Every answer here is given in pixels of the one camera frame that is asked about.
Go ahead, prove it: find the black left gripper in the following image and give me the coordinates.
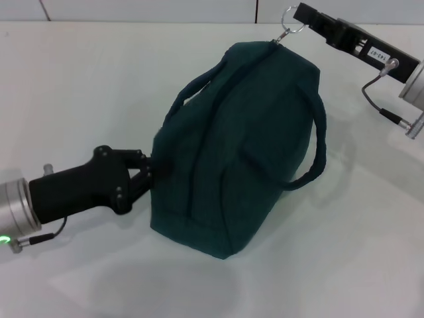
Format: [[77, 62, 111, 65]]
[[28, 144, 174, 226]]

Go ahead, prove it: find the black right cable silver plug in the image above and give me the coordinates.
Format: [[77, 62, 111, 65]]
[[360, 57, 424, 137]]

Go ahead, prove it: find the thin dark wall cable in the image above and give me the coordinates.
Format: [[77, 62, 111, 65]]
[[38, 0, 51, 22]]

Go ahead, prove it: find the black cable with silver plug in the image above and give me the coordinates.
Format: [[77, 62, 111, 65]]
[[9, 217, 70, 255]]

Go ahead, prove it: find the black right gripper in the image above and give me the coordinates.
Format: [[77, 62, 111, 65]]
[[293, 2, 422, 84]]

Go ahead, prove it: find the dark teal insulated lunch bag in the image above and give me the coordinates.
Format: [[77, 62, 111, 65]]
[[149, 5, 329, 262]]

